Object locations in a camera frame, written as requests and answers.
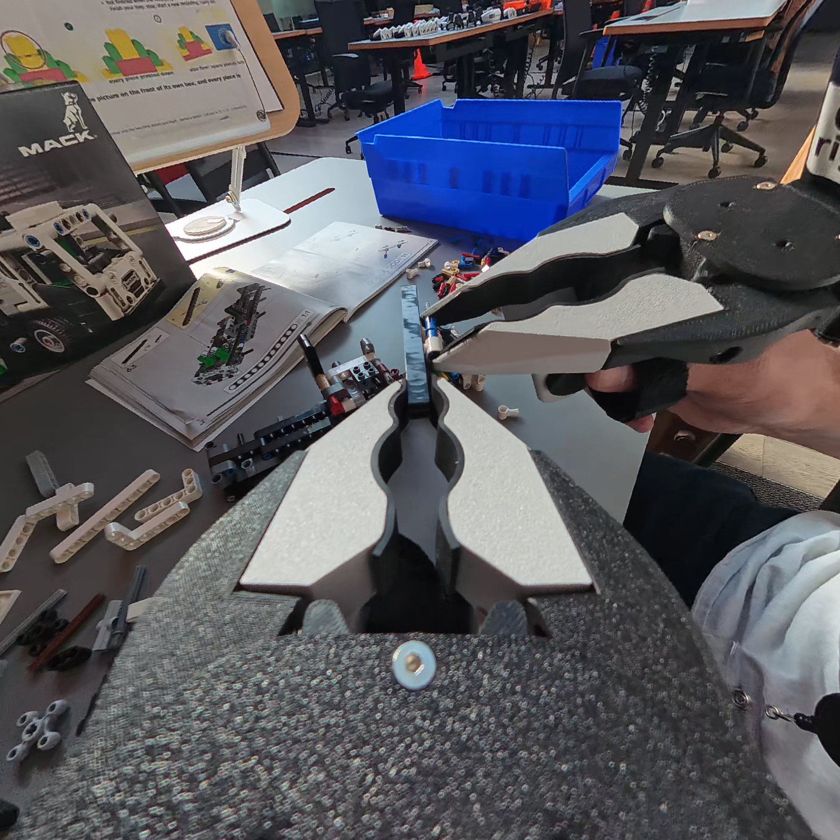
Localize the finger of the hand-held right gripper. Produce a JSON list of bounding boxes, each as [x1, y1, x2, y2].
[[425, 211, 670, 327], [430, 270, 725, 376]]

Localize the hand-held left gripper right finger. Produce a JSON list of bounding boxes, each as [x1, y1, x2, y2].
[[433, 379, 596, 605]]

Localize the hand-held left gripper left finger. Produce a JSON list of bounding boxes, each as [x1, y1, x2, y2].
[[238, 379, 404, 608]]

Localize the long black lego beam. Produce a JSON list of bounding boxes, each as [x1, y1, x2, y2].
[[399, 284, 434, 421]]

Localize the partly built lego chassis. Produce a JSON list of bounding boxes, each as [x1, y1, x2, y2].
[[206, 335, 404, 503]]

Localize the pile of small lego pieces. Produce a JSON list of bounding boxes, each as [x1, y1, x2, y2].
[[403, 246, 526, 395]]

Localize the white L-shaped lego beam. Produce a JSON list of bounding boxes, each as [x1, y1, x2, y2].
[[105, 468, 203, 551]]

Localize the lego instruction booklet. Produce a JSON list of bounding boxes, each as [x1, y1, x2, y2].
[[88, 221, 439, 452]]

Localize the white straight lego beam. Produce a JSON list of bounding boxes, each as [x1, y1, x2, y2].
[[50, 470, 161, 564]]

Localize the grey lego connector piece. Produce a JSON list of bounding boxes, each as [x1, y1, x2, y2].
[[94, 566, 151, 654]]

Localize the white angled lego beam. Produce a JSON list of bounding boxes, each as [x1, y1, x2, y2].
[[0, 482, 95, 573]]

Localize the dark red lego axle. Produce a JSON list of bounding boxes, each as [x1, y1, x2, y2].
[[28, 592, 106, 672]]

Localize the short grey lego beam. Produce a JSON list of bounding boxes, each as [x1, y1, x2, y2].
[[26, 451, 61, 497]]

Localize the grey lego axle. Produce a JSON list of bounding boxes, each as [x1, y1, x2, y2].
[[0, 588, 68, 657]]

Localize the black lego set box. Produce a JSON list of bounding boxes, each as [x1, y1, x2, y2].
[[0, 82, 198, 395]]

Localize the grey cross lego connector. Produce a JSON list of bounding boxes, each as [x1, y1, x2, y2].
[[5, 700, 70, 763]]

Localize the person's right hand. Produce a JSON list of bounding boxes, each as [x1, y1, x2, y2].
[[586, 328, 840, 460]]

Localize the blue plastic bin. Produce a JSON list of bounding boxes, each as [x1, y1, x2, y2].
[[356, 98, 623, 242]]

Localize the person's dark trousers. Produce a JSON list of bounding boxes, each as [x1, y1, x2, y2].
[[623, 453, 798, 608]]

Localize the black office chair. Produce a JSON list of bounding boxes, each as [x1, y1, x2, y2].
[[314, 0, 424, 124], [653, 0, 815, 173], [554, 0, 647, 102]]

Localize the wood-edged grey table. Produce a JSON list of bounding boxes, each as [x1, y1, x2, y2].
[[602, 0, 788, 188], [348, 7, 565, 99]]

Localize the dark red tape strip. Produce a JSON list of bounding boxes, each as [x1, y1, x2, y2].
[[283, 187, 336, 214]]

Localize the person's pale shirt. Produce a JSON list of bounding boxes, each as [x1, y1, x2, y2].
[[692, 511, 840, 840]]

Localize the white board stand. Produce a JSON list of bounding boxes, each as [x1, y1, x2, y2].
[[164, 146, 291, 245]]

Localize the metal badge clip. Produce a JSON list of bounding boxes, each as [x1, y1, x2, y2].
[[731, 688, 840, 742]]

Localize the wooden board with instruction sheet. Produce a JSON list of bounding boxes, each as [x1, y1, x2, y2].
[[0, 0, 301, 175]]

